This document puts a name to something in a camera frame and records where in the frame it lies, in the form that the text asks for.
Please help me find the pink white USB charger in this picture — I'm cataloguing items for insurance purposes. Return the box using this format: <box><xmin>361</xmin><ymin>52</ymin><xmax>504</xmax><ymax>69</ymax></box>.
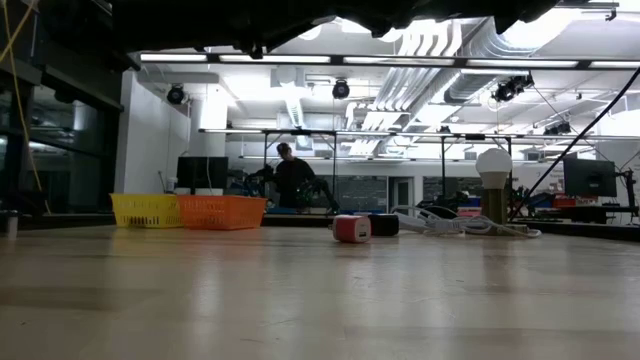
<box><xmin>331</xmin><ymin>214</ymin><xmax>373</xmax><ymax>245</ymax></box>

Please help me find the person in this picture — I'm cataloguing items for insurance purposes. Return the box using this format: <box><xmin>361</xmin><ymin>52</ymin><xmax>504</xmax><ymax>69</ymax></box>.
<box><xmin>272</xmin><ymin>142</ymin><xmax>317</xmax><ymax>210</ymax></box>

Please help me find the black USB charger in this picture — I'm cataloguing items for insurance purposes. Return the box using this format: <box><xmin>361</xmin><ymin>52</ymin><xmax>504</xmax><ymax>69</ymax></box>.
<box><xmin>368</xmin><ymin>213</ymin><xmax>401</xmax><ymax>238</ymax></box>

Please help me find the orange plastic basket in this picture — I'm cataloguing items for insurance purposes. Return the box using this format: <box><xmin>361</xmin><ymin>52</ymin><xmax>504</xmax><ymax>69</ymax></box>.
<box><xmin>177</xmin><ymin>194</ymin><xmax>269</xmax><ymax>232</ymax></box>

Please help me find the white bulb brass lamp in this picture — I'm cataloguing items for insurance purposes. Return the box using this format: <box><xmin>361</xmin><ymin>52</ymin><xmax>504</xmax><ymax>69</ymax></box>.
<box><xmin>474</xmin><ymin>147</ymin><xmax>531</xmax><ymax>236</ymax></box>

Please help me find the yellow plastic basket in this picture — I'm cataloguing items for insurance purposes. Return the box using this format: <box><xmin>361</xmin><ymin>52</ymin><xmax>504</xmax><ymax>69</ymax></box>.
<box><xmin>109</xmin><ymin>193</ymin><xmax>182</xmax><ymax>229</ymax></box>

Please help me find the overhead light bar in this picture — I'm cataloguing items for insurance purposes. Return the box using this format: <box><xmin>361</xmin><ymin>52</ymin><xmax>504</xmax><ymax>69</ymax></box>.
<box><xmin>139</xmin><ymin>52</ymin><xmax>640</xmax><ymax>71</ymax></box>

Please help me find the small grey cylinder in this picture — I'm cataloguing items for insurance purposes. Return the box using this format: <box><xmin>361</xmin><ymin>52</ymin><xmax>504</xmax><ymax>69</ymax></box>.
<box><xmin>0</xmin><ymin>209</ymin><xmax>20</xmax><ymax>240</ymax></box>

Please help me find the black background rig frame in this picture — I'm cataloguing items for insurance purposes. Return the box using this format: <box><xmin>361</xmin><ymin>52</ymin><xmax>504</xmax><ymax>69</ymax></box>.
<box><xmin>198</xmin><ymin>127</ymin><xmax>516</xmax><ymax>201</ymax></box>

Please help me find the white power strip cable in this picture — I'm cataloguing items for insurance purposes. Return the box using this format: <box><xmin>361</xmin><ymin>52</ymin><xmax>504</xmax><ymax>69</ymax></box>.
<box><xmin>391</xmin><ymin>204</ymin><xmax>543</xmax><ymax>240</ymax></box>

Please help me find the black hanging cable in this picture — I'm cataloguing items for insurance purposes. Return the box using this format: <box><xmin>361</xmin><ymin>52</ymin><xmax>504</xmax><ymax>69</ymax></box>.
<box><xmin>508</xmin><ymin>67</ymin><xmax>640</xmax><ymax>222</ymax></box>

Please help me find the yellow cable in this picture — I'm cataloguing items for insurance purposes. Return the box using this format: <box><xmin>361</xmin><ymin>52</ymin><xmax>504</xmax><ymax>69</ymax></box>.
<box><xmin>0</xmin><ymin>0</ymin><xmax>53</xmax><ymax>216</ymax></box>

